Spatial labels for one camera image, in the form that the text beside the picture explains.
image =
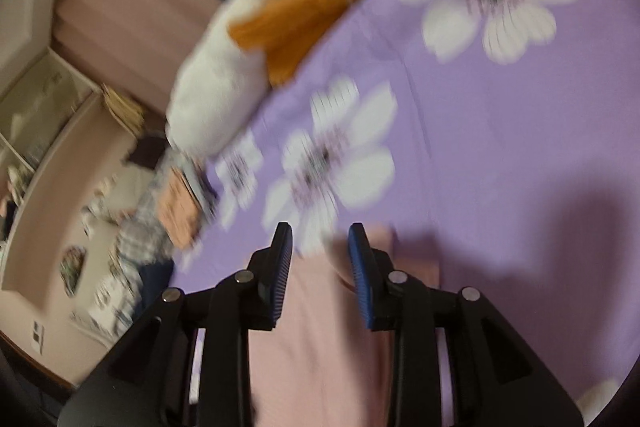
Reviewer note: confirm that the dark brown cloth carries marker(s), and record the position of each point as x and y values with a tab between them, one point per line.
147	152

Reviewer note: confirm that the plaid quilt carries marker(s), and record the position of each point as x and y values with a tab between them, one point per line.
135	242

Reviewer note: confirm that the white goose plush toy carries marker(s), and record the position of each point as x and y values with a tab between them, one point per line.
210	97

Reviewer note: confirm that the peach printed cloth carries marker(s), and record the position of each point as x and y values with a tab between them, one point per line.
177	207

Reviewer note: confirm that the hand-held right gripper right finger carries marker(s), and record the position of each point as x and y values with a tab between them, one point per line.
360	277

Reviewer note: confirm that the purple floral blanket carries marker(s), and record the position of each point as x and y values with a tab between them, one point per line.
475	132

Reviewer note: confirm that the navy cloth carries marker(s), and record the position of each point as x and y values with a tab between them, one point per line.
157	277

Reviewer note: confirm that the white wall socket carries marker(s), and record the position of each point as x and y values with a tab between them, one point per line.
38	337

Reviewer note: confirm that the white wall shelf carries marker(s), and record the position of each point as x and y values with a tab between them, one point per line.
45	107

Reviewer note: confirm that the yellow pleated cloth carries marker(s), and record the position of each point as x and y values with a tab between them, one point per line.
122	107

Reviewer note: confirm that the pink long-sleeve shirt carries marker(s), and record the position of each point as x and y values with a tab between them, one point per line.
320	357

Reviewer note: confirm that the grey folded cloth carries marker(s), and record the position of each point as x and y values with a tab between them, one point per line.
202	184

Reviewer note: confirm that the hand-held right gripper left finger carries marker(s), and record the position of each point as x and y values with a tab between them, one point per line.
282	277

